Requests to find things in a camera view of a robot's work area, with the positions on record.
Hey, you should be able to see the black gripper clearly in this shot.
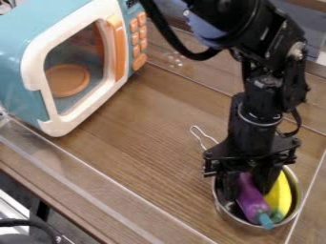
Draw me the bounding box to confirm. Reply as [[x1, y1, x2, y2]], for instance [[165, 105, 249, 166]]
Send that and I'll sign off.
[[202, 93, 300, 207]]

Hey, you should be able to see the purple toy eggplant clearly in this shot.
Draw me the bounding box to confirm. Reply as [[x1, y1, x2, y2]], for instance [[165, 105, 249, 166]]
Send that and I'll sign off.
[[236, 173, 273, 230]]

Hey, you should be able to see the silver pot with wire handle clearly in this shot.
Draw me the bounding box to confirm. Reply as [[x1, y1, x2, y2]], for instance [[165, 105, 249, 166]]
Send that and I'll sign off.
[[188, 125, 303, 230]]

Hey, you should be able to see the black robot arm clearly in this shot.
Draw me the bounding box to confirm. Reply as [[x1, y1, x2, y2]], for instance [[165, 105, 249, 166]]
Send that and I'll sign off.
[[138, 0, 309, 201]]

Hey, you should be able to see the yellow toy corn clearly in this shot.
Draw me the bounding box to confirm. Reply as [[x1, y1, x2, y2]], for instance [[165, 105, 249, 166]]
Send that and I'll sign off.
[[264, 172, 291, 223]]

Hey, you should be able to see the orange microwave turntable plate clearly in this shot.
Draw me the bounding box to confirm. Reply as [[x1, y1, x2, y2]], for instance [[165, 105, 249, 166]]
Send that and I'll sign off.
[[45, 64, 90, 98]]

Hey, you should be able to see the blue toy microwave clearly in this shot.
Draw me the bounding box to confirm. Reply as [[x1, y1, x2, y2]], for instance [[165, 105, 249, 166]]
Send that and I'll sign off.
[[0, 0, 148, 137]]

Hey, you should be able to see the black cable bottom left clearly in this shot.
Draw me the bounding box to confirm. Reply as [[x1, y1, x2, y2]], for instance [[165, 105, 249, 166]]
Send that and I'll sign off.
[[0, 218, 58, 244]]

